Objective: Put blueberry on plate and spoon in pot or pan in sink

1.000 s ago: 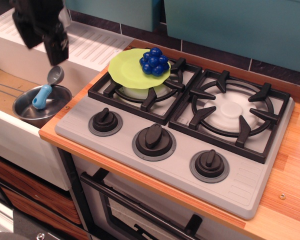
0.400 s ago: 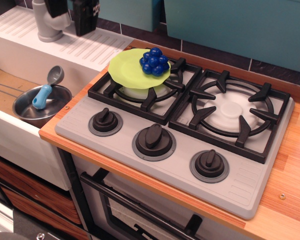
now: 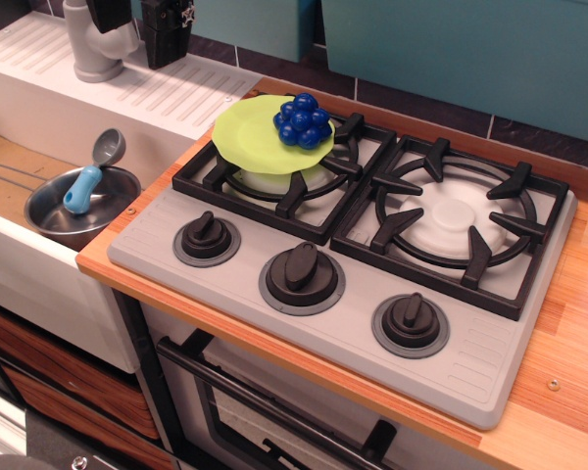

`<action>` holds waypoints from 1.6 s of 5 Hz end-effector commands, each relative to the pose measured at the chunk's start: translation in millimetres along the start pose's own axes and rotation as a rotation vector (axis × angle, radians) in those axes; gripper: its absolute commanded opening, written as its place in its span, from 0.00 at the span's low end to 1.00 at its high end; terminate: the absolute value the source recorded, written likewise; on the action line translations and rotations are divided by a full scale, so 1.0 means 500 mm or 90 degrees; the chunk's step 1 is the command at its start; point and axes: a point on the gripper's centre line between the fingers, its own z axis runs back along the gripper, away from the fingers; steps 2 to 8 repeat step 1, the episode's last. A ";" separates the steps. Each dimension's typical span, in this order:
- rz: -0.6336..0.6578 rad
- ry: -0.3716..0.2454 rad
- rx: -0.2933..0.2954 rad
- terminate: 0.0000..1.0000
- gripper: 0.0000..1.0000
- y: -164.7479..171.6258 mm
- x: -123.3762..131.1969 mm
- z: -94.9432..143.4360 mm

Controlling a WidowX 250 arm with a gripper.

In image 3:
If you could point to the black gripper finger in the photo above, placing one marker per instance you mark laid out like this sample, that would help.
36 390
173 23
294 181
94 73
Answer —
108 15
167 29

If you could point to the grey spoon with blue handle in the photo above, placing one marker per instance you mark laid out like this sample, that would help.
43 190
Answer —
108 149

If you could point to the blue toy blueberry cluster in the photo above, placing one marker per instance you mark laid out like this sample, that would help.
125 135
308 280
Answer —
302 122

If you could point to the light green plate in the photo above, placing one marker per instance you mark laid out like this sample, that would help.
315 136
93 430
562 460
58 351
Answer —
245 136

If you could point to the stainless steel pot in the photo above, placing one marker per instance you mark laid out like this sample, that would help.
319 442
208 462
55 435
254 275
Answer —
44 210

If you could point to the grey toy faucet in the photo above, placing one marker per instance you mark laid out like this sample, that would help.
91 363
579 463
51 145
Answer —
98 56

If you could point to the white left burner cap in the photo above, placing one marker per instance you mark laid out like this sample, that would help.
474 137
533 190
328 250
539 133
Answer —
320 179

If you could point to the white burner cap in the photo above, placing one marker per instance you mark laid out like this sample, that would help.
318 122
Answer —
320 179
450 209

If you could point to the black left stove knob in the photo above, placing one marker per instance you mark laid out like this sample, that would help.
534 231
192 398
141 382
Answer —
206 241

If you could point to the black stove knob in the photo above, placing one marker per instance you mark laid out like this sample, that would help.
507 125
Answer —
206 241
411 326
302 281

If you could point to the black left burner grate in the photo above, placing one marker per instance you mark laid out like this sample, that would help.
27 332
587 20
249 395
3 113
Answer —
307 203

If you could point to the black burner grate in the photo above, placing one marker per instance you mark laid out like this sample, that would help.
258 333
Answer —
500 283
307 203

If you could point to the black middle stove knob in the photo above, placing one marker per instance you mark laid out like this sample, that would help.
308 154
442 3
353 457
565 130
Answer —
302 281

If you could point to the white right burner cap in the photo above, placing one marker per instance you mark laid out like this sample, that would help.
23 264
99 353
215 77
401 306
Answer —
450 209

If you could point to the grey toy stove top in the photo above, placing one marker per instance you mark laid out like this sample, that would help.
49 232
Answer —
470 379

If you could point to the black right burner grate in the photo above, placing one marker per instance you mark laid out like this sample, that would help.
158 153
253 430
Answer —
500 283

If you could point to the wooden drawer front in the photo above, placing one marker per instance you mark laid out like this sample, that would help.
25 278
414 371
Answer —
81 392

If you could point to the toy oven door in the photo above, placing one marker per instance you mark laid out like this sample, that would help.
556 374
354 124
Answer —
252 414

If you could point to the black right stove knob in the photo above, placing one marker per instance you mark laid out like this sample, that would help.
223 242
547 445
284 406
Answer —
411 326

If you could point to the black oven door handle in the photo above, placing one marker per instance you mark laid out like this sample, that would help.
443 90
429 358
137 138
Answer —
368 456

